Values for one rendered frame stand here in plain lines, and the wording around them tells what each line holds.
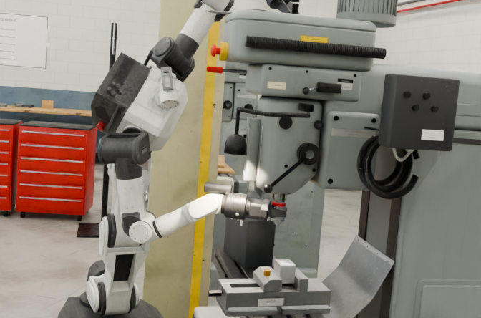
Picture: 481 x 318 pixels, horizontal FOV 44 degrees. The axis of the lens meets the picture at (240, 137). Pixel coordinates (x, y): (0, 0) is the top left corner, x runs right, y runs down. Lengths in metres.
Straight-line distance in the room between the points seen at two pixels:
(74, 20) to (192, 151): 7.50
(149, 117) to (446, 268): 1.12
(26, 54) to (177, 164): 7.57
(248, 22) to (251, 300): 0.85
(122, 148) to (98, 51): 8.94
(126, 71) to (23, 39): 8.92
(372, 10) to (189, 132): 1.94
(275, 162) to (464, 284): 0.76
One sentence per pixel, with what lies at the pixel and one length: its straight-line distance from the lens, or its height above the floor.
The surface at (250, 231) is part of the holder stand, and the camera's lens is 2.26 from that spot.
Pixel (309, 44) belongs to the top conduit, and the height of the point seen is 1.80.
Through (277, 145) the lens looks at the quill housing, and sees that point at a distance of 1.88.
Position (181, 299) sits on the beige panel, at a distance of 3.93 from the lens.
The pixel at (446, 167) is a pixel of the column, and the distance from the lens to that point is 2.03.
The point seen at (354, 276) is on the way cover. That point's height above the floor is 1.00.
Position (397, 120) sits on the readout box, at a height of 1.59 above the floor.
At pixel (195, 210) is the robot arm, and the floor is 1.22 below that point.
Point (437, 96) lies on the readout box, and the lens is 1.77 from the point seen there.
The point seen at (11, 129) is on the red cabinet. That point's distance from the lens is 6.61.
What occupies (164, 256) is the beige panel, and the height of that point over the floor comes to 0.52.
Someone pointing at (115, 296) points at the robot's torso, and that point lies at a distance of 2.64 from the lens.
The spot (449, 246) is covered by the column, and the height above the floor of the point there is 1.18.
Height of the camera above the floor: 1.69
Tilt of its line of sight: 6 degrees down
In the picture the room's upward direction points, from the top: 4 degrees clockwise
